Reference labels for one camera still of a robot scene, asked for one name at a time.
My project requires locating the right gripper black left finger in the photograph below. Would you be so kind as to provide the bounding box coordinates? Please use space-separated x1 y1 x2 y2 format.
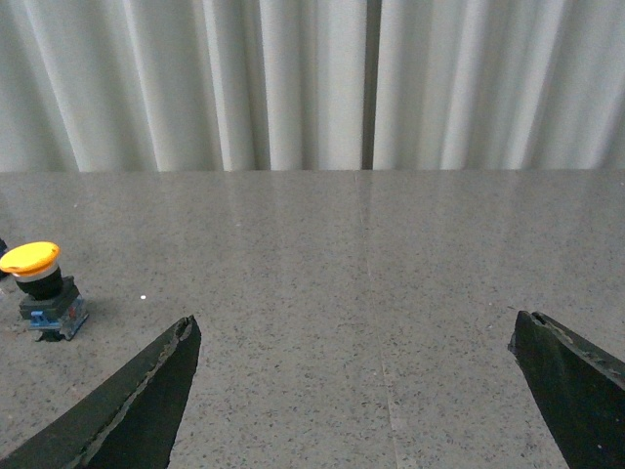
1 316 201 468

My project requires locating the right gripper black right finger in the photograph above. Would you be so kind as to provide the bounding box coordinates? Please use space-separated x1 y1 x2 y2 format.
509 311 624 468

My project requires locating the yellow push button switch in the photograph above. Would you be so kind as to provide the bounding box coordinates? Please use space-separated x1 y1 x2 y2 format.
1 240 88 341

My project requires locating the white pleated curtain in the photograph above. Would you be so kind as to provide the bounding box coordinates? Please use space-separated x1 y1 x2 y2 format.
1 1 624 172

